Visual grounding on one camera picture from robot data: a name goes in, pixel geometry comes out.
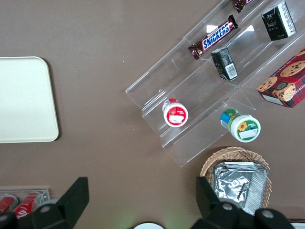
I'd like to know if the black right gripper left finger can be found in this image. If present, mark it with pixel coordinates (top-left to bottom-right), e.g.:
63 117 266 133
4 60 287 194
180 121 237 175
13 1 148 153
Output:
0 177 90 229

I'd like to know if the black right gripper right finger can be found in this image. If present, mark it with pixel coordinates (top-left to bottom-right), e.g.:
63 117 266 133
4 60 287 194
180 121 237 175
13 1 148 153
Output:
190 176 296 229

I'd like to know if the aluminium foil tray stack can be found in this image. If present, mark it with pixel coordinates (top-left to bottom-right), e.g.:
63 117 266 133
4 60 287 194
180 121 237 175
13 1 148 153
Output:
213 161 270 216

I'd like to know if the light tan wicker basket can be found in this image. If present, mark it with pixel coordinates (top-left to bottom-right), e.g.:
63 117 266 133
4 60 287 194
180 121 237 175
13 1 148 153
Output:
199 146 273 210

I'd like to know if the cream rectangular plastic tray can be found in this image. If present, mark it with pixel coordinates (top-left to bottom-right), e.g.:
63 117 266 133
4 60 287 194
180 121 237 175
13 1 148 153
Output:
0 56 60 144

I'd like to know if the clear acrylic can holder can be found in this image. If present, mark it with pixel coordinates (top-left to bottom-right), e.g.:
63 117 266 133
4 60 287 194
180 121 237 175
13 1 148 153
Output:
0 188 51 215

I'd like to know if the red cola can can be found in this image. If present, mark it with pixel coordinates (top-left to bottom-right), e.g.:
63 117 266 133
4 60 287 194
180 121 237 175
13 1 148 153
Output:
0 195 19 213
13 192 43 219

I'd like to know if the green lidded sunflower jar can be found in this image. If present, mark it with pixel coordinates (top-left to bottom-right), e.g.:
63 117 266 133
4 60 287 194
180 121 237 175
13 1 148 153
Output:
220 108 262 143

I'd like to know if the red lidded jar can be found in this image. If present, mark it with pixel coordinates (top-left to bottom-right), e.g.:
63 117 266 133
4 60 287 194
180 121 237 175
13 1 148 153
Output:
162 98 189 128

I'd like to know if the clear acrylic stepped riser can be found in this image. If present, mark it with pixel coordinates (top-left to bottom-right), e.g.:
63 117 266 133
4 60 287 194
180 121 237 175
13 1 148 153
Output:
125 35 257 167
183 0 305 110

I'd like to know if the small black barcode carton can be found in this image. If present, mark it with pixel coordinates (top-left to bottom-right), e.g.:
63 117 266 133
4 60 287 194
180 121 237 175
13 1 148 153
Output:
211 47 239 82

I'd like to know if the red tartan cookie box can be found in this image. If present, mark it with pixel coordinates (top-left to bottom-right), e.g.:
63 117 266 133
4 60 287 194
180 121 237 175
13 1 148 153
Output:
256 47 305 108

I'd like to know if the Snickers chocolate bar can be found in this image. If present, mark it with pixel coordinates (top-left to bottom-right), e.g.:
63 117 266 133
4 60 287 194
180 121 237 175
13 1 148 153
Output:
187 14 239 60

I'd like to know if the tall black white carton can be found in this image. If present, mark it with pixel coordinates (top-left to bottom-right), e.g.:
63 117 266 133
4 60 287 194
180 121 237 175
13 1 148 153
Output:
261 1 297 42

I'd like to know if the brown wrapped chocolate bar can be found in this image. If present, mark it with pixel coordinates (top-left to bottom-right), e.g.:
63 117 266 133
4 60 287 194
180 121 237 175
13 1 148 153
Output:
232 0 255 14

